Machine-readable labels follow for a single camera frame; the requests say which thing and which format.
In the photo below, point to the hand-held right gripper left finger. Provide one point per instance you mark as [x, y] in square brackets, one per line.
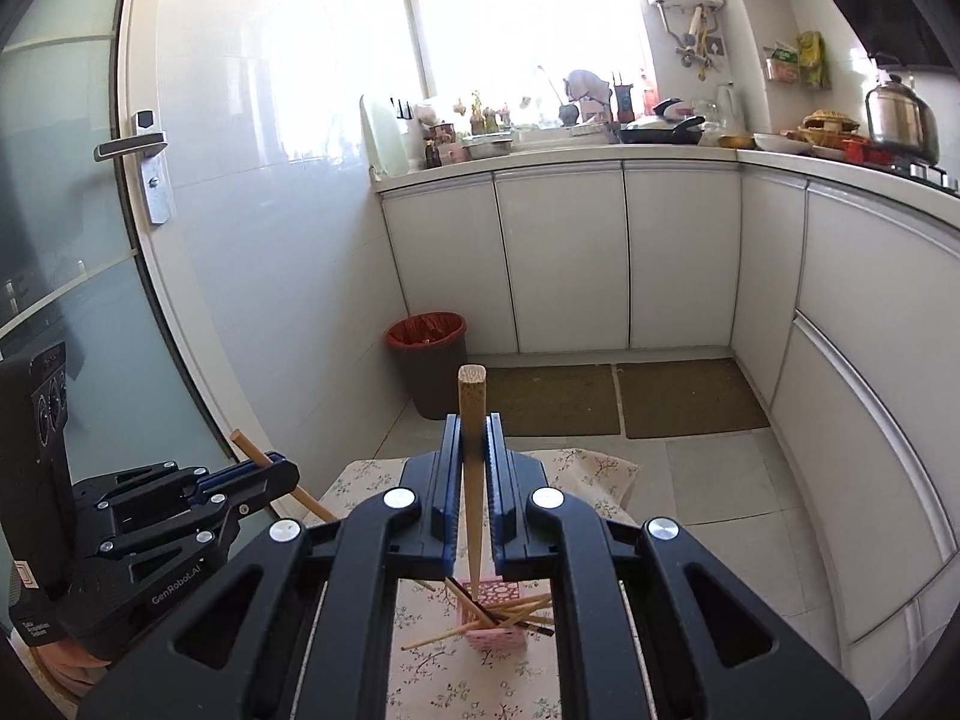
[454, 480]

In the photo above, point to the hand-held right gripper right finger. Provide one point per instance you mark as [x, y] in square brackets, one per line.
[495, 480]

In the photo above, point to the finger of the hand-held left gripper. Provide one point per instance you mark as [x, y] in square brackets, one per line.
[225, 474]
[262, 487]

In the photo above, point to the light wooden chopstick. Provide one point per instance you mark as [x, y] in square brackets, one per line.
[311, 501]
[471, 397]

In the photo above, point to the bunch of wooden chopsticks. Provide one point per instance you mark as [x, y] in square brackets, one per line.
[435, 636]

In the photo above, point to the pink perforated utensil holder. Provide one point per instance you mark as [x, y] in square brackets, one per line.
[495, 641]

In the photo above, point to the olive floor mat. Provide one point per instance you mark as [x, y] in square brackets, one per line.
[690, 397]
[551, 397]

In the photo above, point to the brown trash bin red liner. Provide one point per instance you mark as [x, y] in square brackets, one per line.
[427, 382]

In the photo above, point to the black chopstick gold band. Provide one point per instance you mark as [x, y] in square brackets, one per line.
[540, 626]
[469, 600]

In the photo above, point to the floral tablecloth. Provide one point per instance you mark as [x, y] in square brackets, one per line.
[435, 682]

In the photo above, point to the white kitchen base cabinets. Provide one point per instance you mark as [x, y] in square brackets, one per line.
[562, 255]

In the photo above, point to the frosted glass door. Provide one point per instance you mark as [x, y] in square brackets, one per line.
[60, 165]

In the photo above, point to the metal tray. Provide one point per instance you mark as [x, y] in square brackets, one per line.
[491, 146]

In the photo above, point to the white cutting board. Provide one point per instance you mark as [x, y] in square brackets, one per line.
[384, 139]

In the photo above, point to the black frying pan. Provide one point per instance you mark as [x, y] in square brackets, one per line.
[660, 133]

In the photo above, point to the grey ornament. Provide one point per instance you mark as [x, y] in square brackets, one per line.
[589, 90]

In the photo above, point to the red sauce bottle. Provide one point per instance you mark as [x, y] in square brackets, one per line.
[649, 94]

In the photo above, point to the clear plastic jug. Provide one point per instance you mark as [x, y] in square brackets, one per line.
[731, 109]

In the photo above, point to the white plate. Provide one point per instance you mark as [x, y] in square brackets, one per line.
[778, 142]

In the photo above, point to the kitchen window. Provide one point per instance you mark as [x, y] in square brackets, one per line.
[525, 15]

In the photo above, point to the water heater pipes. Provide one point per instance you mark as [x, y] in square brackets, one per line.
[697, 37]

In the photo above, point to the plate of food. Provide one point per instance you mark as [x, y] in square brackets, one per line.
[829, 124]

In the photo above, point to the gas stove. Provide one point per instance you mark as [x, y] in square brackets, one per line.
[926, 174]

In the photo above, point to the steel kettle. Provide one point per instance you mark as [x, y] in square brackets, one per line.
[900, 120]

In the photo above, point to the wall rack with green packets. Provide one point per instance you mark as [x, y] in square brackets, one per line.
[810, 60]

